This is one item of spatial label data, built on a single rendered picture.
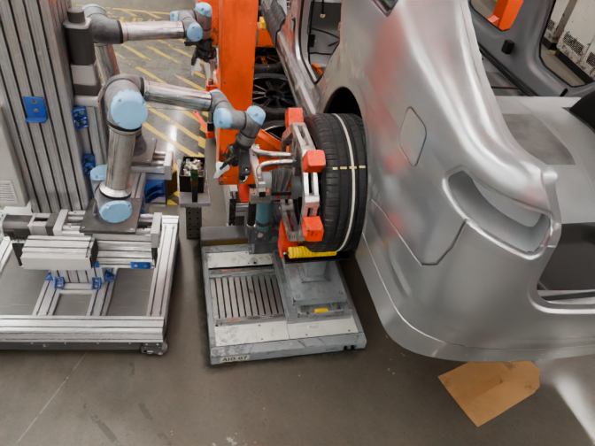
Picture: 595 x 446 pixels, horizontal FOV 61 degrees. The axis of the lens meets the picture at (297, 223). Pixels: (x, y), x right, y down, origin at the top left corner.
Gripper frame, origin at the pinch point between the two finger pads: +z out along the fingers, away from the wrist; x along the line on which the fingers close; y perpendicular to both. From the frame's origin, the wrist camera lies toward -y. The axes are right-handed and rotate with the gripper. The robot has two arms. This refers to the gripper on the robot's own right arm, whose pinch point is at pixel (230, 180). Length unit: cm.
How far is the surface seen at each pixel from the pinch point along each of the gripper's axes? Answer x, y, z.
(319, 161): -25.1, -15.8, -26.6
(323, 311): -65, -36, 61
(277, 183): -14.8, -11.3, -9.4
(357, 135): -46, -6, -34
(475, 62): -33, -45, -93
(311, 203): -26.8, -22.8, -8.9
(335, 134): -37.4, -3.2, -31.8
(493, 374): -141, -96, 48
